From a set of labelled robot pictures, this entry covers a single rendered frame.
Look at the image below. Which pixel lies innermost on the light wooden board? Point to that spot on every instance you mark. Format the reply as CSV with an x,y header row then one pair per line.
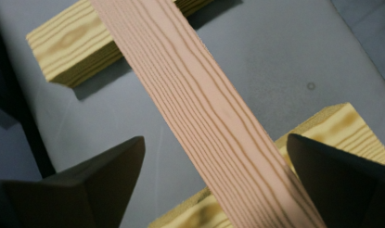
x,y
235,156

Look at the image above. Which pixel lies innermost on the light wooden plank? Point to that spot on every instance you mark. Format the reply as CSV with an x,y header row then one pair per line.
x,y
338,125
74,46

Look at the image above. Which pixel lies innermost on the grey panel wall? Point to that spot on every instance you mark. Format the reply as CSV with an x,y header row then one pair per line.
x,y
366,19

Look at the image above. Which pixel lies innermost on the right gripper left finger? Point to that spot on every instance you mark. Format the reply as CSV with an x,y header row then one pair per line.
x,y
92,194

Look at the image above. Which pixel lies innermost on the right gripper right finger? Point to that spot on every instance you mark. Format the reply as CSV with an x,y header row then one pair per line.
x,y
347,190

